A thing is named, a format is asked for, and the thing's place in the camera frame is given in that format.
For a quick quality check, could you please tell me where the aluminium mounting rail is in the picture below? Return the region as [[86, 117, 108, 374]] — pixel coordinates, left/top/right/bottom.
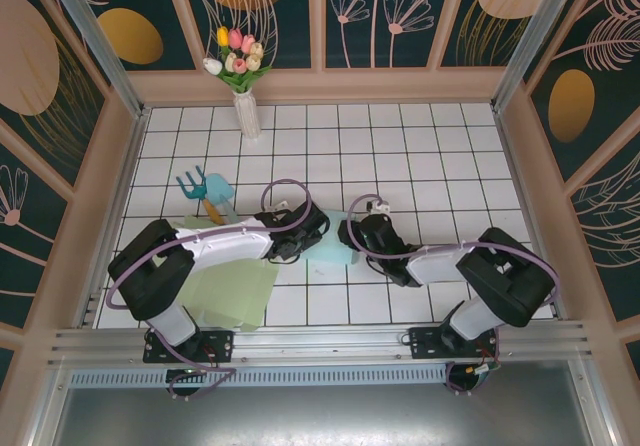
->
[[47, 320, 596, 367]]

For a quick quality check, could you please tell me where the green circuit board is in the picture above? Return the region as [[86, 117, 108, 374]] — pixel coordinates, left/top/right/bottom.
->
[[467, 358, 501, 382]]

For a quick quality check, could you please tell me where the light green paper box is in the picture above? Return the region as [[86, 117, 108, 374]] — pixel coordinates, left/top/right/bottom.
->
[[172, 213, 279, 332]]

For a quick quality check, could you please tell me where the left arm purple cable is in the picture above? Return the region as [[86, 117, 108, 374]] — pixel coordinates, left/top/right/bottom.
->
[[108, 178, 315, 401]]

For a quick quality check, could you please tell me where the artificial tulip bouquet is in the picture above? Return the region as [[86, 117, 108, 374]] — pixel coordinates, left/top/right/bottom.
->
[[202, 25, 274, 98]]

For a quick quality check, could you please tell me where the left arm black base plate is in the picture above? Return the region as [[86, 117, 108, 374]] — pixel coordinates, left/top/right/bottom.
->
[[143, 329, 236, 364]]

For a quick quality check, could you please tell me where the light blue paper box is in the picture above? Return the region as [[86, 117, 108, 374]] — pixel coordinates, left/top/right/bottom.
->
[[299, 208, 361, 267]]

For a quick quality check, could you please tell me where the right aluminium frame post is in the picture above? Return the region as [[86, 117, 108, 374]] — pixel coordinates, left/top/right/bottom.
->
[[492, 0, 586, 112]]

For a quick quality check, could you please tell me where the left aluminium frame post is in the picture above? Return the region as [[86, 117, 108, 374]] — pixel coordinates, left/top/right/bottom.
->
[[39, 0, 151, 122]]

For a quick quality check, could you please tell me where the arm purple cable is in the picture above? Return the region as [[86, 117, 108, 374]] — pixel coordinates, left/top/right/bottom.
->
[[108, 178, 315, 401], [346, 193, 560, 396]]

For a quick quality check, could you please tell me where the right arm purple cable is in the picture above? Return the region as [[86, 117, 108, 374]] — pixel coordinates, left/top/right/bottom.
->
[[346, 193, 560, 396]]

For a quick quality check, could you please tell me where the white ribbed vase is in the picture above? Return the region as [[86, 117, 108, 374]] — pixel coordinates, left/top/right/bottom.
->
[[233, 90, 262, 140]]

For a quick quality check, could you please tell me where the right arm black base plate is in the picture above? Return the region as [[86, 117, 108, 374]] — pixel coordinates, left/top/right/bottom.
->
[[408, 325, 501, 362]]

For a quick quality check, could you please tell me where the grey metal sheet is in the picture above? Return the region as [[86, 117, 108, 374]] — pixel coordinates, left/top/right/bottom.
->
[[49, 385, 596, 446]]

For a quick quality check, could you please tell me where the aluminium frame post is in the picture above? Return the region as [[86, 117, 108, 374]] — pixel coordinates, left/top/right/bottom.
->
[[492, 0, 586, 112], [39, 0, 151, 122]]

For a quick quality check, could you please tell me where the light blue toy trowel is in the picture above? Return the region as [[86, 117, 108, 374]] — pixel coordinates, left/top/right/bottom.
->
[[203, 173, 242, 226]]

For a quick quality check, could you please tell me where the teal rake with wooden handle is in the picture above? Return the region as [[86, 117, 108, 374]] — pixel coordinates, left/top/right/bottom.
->
[[175, 164, 225, 226]]

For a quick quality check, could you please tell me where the slotted grey cable duct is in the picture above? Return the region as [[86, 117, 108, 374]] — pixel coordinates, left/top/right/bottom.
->
[[67, 368, 451, 387]]

